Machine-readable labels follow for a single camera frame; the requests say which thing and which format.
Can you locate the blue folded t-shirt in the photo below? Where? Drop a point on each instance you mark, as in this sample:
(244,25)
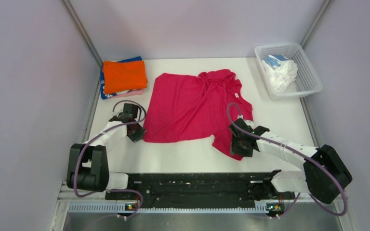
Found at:
(102,77)

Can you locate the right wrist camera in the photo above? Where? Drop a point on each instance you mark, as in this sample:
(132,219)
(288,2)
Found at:
(249,123)

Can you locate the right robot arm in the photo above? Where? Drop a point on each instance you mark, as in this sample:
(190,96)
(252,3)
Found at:
(321,172)

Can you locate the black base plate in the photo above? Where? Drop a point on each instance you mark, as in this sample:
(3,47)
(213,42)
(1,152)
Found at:
(205,190)

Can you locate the white plastic basket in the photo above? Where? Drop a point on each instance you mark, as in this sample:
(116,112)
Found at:
(307,81)

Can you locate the white cable duct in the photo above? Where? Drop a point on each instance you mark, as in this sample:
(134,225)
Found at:
(123,208)

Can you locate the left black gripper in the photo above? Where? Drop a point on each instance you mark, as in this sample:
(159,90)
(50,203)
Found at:
(138,136)

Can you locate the light pink folded t-shirt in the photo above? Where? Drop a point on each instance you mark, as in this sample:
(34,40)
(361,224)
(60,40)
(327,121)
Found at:
(128,93)

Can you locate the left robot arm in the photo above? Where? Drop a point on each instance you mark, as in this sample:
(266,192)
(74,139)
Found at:
(88,169)

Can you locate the light blue cloth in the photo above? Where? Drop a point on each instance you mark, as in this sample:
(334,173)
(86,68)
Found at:
(275,61)

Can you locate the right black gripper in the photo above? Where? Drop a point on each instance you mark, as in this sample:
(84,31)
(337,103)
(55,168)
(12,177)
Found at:
(236,150)

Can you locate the white crumpled t-shirt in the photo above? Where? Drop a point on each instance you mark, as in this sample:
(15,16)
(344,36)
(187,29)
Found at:
(280,78)

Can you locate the orange folded t-shirt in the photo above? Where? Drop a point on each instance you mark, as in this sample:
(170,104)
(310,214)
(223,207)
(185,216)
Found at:
(124,76)

